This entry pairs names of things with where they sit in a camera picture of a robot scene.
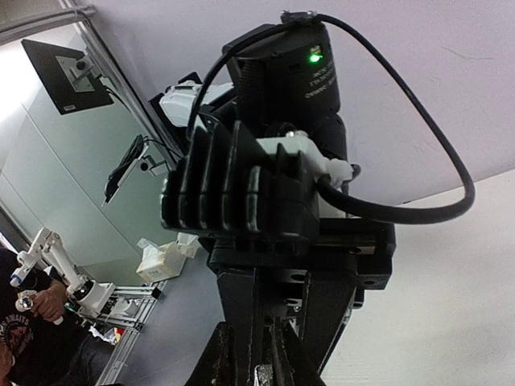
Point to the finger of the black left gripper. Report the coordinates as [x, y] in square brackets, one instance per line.
[327, 299]
[237, 289]

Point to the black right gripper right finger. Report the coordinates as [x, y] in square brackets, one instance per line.
[290, 363]

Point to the operator hand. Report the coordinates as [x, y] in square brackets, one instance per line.
[49, 303]

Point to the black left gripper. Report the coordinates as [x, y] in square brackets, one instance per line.
[278, 247]

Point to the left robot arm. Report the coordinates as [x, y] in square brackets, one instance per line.
[181, 104]

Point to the wall mounted black monitor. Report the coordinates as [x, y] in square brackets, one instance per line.
[70, 77]

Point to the tilted black tablet display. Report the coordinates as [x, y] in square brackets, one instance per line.
[137, 157]

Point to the white tissue box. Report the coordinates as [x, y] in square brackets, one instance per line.
[159, 262]

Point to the clear nail polish bottle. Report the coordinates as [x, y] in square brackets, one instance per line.
[263, 375]

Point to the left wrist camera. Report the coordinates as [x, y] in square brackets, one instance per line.
[234, 185]

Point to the operator in black shirt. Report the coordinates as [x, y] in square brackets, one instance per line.
[37, 352]

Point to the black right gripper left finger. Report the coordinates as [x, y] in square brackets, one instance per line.
[217, 365]

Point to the aluminium extrusion frame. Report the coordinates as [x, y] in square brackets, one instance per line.
[128, 309]

